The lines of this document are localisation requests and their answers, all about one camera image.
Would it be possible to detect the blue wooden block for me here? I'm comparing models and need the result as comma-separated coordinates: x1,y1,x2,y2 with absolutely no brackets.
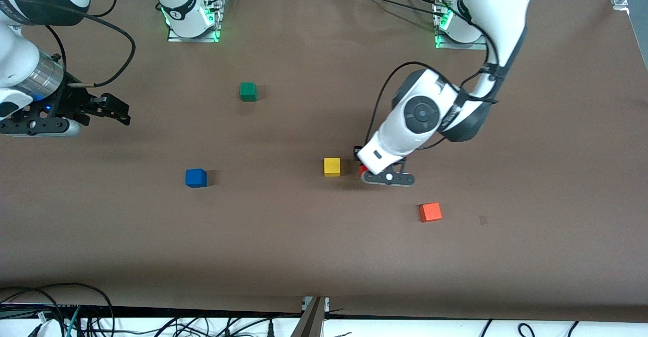
185,168,208,188

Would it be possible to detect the orange wooden block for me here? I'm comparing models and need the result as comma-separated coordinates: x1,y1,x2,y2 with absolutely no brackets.
419,202,443,223

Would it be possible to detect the brown paper table cover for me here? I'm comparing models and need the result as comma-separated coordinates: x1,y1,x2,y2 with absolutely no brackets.
0,0,648,322

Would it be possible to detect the grey metal beam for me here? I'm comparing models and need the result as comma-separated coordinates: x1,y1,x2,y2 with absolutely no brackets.
291,297,330,337

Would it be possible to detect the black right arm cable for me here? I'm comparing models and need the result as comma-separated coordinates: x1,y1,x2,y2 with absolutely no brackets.
46,0,136,88

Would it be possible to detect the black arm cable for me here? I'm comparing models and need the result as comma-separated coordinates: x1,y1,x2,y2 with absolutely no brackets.
366,0,502,150
46,0,136,88

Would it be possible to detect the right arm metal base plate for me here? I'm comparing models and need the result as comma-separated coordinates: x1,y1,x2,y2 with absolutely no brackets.
167,0,224,43

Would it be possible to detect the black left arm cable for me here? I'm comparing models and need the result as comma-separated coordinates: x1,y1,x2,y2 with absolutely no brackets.
366,0,502,150

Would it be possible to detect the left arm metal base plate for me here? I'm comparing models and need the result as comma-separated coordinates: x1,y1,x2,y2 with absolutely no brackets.
433,0,489,50

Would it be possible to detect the looped black cable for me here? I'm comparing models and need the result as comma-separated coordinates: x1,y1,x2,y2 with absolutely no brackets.
0,282,115,337

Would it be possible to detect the green cable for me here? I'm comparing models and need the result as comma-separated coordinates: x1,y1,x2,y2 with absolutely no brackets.
65,306,83,337

